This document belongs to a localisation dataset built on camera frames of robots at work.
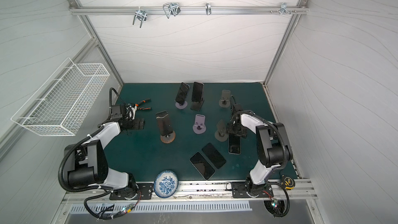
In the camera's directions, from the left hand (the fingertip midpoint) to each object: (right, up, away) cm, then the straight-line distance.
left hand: (139, 119), depth 93 cm
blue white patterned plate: (+21, -30, -18) cm, 40 cm away
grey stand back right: (+55, +10, +16) cm, 58 cm away
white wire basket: (-25, +9, -27) cm, 37 cm away
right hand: (+60, -7, +1) cm, 61 cm away
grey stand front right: (+50, -8, -5) cm, 51 cm away
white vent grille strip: (0, -38, -23) cm, 44 cm away
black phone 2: (+26, +16, +6) cm, 31 cm away
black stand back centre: (+35, +7, +15) cm, 39 cm away
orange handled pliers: (-2, +6, +11) cm, 13 cm away
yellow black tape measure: (+81, -28, -19) cm, 88 cm away
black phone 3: (+36, +17, +8) cm, 41 cm away
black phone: (+57, -14, -5) cm, 59 cm away
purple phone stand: (+37, -5, -1) cm, 37 cm away
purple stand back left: (+24, +7, +14) cm, 29 cm away
